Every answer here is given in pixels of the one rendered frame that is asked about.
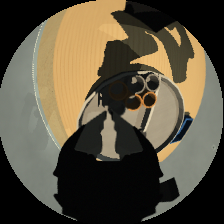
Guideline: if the bronze bushing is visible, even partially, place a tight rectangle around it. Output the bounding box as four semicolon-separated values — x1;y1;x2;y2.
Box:
123;91;142;111
108;80;128;101
138;89;157;108

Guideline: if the blue rectangular crate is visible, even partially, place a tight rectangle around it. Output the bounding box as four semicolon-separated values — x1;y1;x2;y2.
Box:
170;115;194;144

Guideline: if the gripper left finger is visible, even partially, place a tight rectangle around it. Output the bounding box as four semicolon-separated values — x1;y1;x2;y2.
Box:
53;111;107;177

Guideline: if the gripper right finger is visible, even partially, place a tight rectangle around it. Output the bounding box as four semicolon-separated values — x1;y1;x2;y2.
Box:
111;111;163;178

